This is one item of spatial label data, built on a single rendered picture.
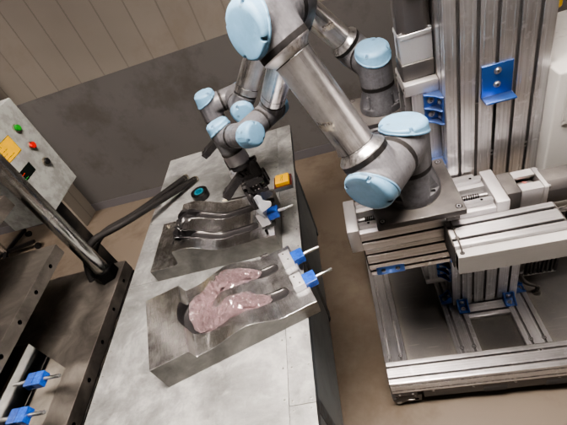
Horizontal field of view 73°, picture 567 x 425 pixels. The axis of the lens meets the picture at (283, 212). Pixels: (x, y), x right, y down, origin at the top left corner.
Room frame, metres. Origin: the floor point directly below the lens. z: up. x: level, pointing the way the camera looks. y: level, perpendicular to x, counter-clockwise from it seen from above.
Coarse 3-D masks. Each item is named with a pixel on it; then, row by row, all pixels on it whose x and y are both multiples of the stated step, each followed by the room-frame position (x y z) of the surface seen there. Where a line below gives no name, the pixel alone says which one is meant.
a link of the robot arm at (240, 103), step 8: (248, 64) 1.20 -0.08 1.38; (256, 64) 1.20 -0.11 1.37; (240, 72) 1.22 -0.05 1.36; (248, 72) 1.20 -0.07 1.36; (256, 72) 1.20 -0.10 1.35; (240, 80) 1.21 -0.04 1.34; (248, 80) 1.20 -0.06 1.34; (256, 80) 1.20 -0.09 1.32; (240, 88) 1.21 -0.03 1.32; (248, 88) 1.19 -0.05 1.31; (256, 88) 1.20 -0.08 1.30; (232, 96) 1.23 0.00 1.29; (240, 96) 1.20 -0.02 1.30; (248, 96) 1.19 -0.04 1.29; (232, 104) 1.21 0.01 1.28; (240, 104) 1.18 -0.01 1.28; (248, 104) 1.18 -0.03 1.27; (232, 112) 1.18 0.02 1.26; (240, 112) 1.17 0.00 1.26; (248, 112) 1.18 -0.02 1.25; (240, 120) 1.17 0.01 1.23
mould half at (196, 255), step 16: (192, 208) 1.26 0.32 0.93; (208, 208) 1.25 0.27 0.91; (224, 208) 1.24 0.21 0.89; (192, 224) 1.16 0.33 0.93; (208, 224) 1.16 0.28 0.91; (224, 224) 1.15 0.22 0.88; (240, 224) 1.11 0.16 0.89; (160, 240) 1.25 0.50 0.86; (176, 240) 1.11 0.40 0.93; (192, 240) 1.08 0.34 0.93; (208, 240) 1.08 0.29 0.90; (224, 240) 1.06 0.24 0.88; (240, 240) 1.02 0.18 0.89; (256, 240) 0.99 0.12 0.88; (272, 240) 0.98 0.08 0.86; (160, 256) 1.15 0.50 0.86; (176, 256) 1.06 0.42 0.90; (192, 256) 1.05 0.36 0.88; (208, 256) 1.04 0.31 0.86; (224, 256) 1.03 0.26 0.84; (240, 256) 1.01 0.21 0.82; (256, 256) 1.00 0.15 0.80; (160, 272) 1.08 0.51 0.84; (176, 272) 1.07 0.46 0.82; (192, 272) 1.06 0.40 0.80
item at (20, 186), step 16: (0, 160) 1.25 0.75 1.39; (0, 176) 1.24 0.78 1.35; (16, 176) 1.25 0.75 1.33; (16, 192) 1.24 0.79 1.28; (32, 192) 1.25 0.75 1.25; (32, 208) 1.24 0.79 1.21; (48, 208) 1.25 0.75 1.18; (48, 224) 1.24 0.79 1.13; (64, 224) 1.25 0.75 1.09; (64, 240) 1.24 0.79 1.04; (80, 240) 1.26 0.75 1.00; (80, 256) 1.24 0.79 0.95; (96, 256) 1.26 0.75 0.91; (96, 272) 1.24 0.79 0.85; (112, 272) 1.24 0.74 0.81
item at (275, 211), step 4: (292, 204) 1.03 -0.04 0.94; (268, 208) 1.06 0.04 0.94; (272, 208) 1.05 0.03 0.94; (276, 208) 1.03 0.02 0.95; (280, 208) 1.03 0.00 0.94; (284, 208) 1.03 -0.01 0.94; (256, 212) 1.05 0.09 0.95; (264, 212) 1.03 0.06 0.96; (268, 212) 1.03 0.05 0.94; (272, 212) 1.02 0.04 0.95; (276, 212) 1.02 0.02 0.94; (256, 216) 1.03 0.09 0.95; (260, 216) 1.03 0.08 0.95; (268, 216) 1.03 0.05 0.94; (272, 216) 1.02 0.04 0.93; (276, 216) 1.02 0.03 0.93; (260, 220) 1.03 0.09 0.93; (264, 220) 1.03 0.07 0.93; (268, 220) 1.02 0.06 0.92; (264, 224) 1.03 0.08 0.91; (268, 224) 1.02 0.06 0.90
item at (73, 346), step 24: (120, 264) 1.31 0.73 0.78; (48, 288) 1.35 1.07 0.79; (72, 288) 1.28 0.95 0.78; (96, 288) 1.22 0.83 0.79; (120, 288) 1.19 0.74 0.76; (48, 312) 1.20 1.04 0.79; (72, 312) 1.14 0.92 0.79; (96, 312) 1.09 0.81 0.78; (24, 336) 1.12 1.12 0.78; (48, 336) 1.07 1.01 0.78; (72, 336) 1.02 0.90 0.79; (96, 336) 0.97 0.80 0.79; (72, 360) 0.91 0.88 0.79; (96, 360) 0.89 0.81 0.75; (72, 384) 0.81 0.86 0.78; (72, 408) 0.73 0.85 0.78
